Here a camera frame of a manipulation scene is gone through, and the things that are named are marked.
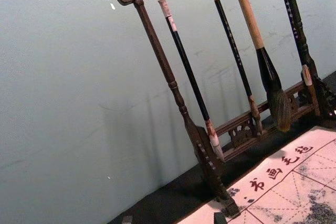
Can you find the black brush with white cap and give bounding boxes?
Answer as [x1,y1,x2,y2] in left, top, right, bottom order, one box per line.
[157,0,226,163]

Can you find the dark wooden dragon-head brush rack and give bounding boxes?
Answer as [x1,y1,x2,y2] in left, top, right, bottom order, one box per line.
[91,0,336,217]

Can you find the thin black calligraphy brush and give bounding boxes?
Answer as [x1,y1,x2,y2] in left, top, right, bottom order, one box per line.
[208,0,264,136]

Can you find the black table cloth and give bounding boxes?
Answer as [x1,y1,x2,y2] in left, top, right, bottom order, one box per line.
[107,69,336,224]

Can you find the small black block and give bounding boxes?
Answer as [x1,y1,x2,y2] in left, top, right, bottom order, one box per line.
[213,211,227,224]

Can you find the black brush with white lettering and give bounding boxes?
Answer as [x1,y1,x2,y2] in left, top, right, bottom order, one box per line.
[276,0,321,116]

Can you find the white gridded calligraphy felt mat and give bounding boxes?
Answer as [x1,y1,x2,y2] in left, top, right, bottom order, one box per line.
[177,125,336,224]

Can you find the large tan-handled calligraphy brush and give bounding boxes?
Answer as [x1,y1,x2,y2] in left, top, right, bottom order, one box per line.
[230,0,292,133]

